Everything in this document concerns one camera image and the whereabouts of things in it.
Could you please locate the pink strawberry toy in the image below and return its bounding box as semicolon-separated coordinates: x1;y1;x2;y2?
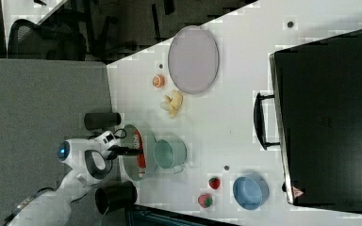
198;193;213;208

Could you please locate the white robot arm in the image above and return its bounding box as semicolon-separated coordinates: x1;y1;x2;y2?
4;131;143;226

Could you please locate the black office chair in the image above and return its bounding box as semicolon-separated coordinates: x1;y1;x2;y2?
8;19;87;61

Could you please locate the red strawberry toy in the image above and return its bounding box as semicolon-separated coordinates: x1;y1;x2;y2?
208;177;221;189

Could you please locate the red ketchup bottle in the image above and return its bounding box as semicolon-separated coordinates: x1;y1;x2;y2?
132;129;147;175

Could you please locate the green plastic strainer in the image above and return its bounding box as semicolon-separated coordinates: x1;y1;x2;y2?
121;123;157;182

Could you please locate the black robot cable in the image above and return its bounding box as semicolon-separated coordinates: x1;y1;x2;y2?
88;127;128;140

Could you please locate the blue bowl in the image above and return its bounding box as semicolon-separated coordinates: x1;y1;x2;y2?
232;173;270;211

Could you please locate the orange slice toy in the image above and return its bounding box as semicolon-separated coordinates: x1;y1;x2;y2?
152;74;165;89

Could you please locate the black toaster oven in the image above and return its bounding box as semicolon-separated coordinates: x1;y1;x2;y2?
269;29;362;214

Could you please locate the peeled banana toy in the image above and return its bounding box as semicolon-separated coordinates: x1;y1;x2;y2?
160;90;183;119

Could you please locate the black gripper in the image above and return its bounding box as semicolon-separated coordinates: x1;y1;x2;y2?
107;146;143;160

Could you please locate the black cylinder post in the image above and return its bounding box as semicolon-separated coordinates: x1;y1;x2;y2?
84;112;122;131
95;181;138;215

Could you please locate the green metal cup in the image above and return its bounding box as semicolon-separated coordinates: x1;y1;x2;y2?
154;137;187;174

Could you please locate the grey round plate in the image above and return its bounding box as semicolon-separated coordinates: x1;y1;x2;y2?
168;25;219;94

